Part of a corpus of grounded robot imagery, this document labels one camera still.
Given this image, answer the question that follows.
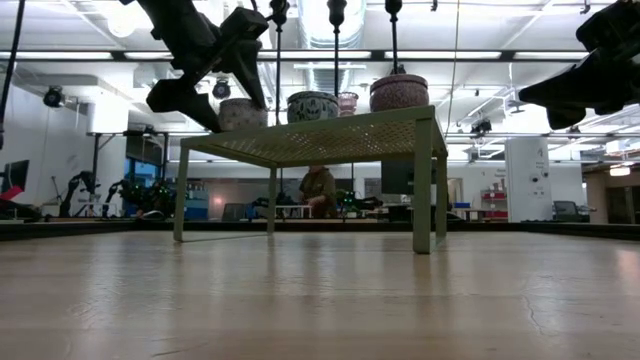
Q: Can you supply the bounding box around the silver ventilation duct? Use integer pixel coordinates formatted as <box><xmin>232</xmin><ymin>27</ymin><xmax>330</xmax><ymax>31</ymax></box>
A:
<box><xmin>297</xmin><ymin>0</ymin><xmax>367</xmax><ymax>101</ymax></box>

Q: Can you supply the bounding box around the blue cabinet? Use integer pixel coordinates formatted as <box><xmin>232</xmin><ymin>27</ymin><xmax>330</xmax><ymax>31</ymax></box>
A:
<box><xmin>185</xmin><ymin>180</ymin><xmax>210</xmax><ymax>221</ymax></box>

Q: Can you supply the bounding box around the white dotted tealight bowl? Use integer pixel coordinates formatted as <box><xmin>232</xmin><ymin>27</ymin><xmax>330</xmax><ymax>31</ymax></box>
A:
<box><xmin>218</xmin><ymin>97</ymin><xmax>269</xmax><ymax>133</ymax></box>

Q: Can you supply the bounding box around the black aluminium table frame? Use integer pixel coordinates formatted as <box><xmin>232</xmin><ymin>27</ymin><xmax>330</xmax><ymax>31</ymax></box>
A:
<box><xmin>0</xmin><ymin>217</ymin><xmax>640</xmax><ymax>243</ymax></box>

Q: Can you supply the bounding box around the red shelf unit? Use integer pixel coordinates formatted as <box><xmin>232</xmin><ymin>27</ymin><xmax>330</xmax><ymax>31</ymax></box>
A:
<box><xmin>480</xmin><ymin>188</ymin><xmax>507</xmax><ymax>220</ymax></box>

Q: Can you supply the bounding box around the black wall screen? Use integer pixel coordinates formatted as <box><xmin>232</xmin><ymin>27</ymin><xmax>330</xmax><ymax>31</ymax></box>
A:
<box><xmin>380</xmin><ymin>159</ymin><xmax>415</xmax><ymax>196</ymax></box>

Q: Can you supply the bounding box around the white pillar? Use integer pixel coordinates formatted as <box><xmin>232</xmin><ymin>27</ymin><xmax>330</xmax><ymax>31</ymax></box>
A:
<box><xmin>504</xmin><ymin>136</ymin><xmax>554</xmax><ymax>223</ymax></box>

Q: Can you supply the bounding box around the black office chair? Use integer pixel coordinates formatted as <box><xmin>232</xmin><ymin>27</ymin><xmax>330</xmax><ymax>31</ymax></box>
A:
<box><xmin>552</xmin><ymin>199</ymin><xmax>591</xmax><ymax>224</ymax></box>

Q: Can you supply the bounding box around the green perforated metal shelf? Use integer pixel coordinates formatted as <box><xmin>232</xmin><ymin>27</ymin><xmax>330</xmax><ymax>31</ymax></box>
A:
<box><xmin>173</xmin><ymin>104</ymin><xmax>449</xmax><ymax>255</ymax></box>

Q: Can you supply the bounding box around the pink speckled tealight bowl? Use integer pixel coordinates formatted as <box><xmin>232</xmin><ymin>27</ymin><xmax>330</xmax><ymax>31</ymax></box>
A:
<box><xmin>369</xmin><ymin>73</ymin><xmax>431</xmax><ymax>113</ymax></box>

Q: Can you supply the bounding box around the black computer monitor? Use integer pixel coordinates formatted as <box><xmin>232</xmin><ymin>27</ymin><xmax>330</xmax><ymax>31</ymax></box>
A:
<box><xmin>0</xmin><ymin>159</ymin><xmax>30</xmax><ymax>196</ymax></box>

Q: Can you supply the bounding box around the blue patterned tealight bowl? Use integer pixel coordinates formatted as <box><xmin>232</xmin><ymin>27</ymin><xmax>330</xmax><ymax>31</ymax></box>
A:
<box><xmin>286</xmin><ymin>90</ymin><xmax>341</xmax><ymax>124</ymax></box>

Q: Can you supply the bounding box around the black ceiling spotlight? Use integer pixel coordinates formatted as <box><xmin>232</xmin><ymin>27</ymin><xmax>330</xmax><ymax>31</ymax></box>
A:
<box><xmin>469</xmin><ymin>118</ymin><xmax>494</xmax><ymax>137</ymax></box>
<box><xmin>211</xmin><ymin>78</ymin><xmax>232</xmax><ymax>101</ymax></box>
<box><xmin>42</xmin><ymin>86</ymin><xmax>64</xmax><ymax>108</ymax></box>

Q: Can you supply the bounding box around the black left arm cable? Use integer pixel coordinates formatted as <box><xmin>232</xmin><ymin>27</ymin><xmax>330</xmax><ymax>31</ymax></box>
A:
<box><xmin>0</xmin><ymin>0</ymin><xmax>27</xmax><ymax>151</ymax></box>

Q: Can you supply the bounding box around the pink glass candle holder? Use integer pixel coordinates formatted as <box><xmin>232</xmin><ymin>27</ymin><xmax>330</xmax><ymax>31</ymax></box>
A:
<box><xmin>338</xmin><ymin>91</ymin><xmax>360</xmax><ymax>118</ymax></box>

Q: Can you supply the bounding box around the white hanging box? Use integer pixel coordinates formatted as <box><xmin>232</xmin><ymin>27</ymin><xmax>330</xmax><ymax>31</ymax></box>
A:
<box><xmin>87</xmin><ymin>97</ymin><xmax>130</xmax><ymax>135</ymax></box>

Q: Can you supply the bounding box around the thin hanging cable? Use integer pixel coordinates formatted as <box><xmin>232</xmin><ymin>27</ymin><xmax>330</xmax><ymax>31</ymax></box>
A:
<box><xmin>443</xmin><ymin>0</ymin><xmax>461</xmax><ymax>144</ymax></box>

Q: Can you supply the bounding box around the person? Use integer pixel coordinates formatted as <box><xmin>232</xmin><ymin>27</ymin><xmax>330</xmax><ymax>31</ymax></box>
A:
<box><xmin>298</xmin><ymin>165</ymin><xmax>339</xmax><ymax>220</ymax></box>

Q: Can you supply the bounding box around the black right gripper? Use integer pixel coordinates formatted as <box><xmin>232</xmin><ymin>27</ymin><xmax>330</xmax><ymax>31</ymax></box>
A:
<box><xmin>518</xmin><ymin>0</ymin><xmax>640</xmax><ymax>132</ymax></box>

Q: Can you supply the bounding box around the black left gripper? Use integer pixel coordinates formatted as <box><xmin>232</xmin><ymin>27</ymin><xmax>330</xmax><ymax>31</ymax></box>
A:
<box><xmin>134</xmin><ymin>0</ymin><xmax>271</xmax><ymax>134</ymax></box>

